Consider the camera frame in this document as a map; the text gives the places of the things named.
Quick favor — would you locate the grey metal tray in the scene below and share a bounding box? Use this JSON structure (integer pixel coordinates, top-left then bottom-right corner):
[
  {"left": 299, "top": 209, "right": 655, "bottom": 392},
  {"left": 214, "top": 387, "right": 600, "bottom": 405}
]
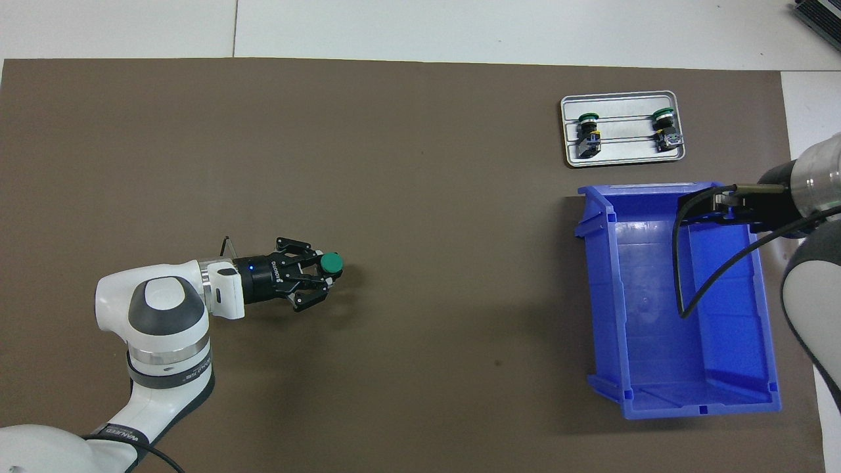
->
[{"left": 560, "top": 91, "right": 686, "bottom": 169}]

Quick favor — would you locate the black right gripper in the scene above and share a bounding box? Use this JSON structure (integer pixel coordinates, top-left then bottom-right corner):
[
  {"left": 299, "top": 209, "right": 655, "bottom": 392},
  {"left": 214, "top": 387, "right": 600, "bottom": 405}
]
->
[{"left": 679, "top": 164, "right": 799, "bottom": 232}]

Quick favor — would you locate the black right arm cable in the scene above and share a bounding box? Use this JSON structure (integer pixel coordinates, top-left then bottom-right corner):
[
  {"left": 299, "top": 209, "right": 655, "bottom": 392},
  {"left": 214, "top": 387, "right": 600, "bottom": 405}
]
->
[{"left": 671, "top": 184, "right": 841, "bottom": 319}]

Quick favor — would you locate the dark grey ribbed device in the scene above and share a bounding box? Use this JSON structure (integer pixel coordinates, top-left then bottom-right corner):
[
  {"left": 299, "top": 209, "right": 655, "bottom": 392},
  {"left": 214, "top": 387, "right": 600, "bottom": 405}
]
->
[{"left": 792, "top": 0, "right": 841, "bottom": 34}]

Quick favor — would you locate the brown table mat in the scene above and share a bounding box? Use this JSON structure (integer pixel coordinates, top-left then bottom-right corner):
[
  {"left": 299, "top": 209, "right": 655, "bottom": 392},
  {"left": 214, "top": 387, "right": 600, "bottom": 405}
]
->
[{"left": 0, "top": 58, "right": 825, "bottom": 473}]

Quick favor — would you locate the blue plastic storage bin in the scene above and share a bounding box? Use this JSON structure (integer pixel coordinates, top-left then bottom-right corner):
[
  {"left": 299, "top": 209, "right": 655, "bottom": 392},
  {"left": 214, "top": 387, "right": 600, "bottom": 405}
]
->
[{"left": 574, "top": 182, "right": 783, "bottom": 421}]

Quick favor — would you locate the green push button switch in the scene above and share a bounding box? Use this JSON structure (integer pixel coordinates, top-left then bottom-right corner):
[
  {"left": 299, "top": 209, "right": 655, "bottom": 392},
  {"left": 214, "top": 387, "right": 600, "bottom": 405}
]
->
[
  {"left": 315, "top": 252, "right": 346, "bottom": 280},
  {"left": 650, "top": 108, "right": 684, "bottom": 153},
  {"left": 577, "top": 113, "right": 604, "bottom": 160}
]

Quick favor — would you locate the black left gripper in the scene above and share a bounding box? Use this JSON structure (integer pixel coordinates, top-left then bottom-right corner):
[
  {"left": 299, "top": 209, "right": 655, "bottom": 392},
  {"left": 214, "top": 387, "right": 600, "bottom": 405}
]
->
[{"left": 233, "top": 236, "right": 336, "bottom": 313}]

